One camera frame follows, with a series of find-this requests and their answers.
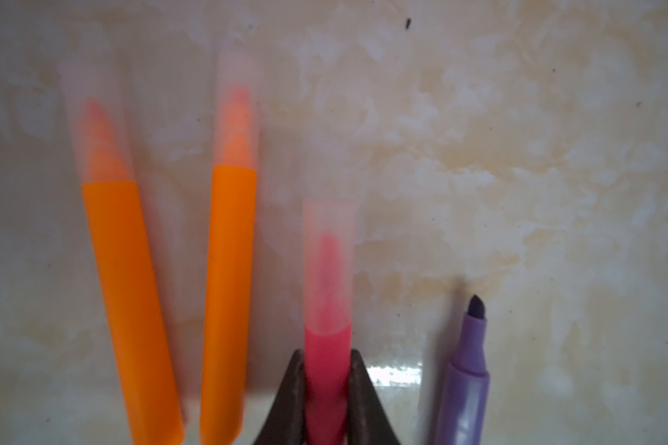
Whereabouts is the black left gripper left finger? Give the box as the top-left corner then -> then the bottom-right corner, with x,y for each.
252,350 -> 305,445

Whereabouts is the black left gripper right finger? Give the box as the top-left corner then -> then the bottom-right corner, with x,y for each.
347,350 -> 401,445

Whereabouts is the pink highlighter pen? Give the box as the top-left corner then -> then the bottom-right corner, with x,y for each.
303,233 -> 353,445

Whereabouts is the orange highlighter pen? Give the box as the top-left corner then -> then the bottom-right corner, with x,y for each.
60,60 -> 186,445
199,52 -> 260,445

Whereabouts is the purple marker pen right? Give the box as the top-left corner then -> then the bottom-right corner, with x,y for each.
432,295 -> 490,444

